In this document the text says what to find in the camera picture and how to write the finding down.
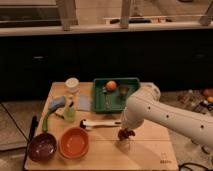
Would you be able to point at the dark red grape bunch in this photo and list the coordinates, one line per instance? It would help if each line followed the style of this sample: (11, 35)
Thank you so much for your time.
(124, 134)

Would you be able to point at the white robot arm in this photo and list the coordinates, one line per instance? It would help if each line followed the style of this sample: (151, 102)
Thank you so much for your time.
(144, 104)

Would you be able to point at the small metal cup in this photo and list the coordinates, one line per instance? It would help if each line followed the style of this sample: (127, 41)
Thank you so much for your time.
(123, 90)

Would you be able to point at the white plastic cup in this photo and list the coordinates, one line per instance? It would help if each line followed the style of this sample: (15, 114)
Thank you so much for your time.
(72, 84)

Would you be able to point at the orange fruit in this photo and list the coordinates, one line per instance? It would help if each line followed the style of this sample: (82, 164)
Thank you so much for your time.
(111, 85)

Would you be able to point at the green plastic tray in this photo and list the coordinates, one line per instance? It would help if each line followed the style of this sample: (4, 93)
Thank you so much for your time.
(116, 104)

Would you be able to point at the blue grey cloth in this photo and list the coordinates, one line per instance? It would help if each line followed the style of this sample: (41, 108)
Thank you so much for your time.
(84, 104)

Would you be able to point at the wooden table board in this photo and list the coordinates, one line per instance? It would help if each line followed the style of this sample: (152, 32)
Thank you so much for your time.
(150, 150)

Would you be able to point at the orange bowl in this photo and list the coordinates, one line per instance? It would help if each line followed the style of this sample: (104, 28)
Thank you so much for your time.
(74, 143)

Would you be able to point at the dark purple bowl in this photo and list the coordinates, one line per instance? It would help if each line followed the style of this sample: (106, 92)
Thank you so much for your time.
(42, 147)

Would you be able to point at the spice bottle rack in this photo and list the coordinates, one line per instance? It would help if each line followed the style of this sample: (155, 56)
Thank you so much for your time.
(194, 101)

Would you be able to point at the white handled kitchen tool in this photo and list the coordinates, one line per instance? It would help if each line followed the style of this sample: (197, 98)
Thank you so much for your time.
(88, 124)

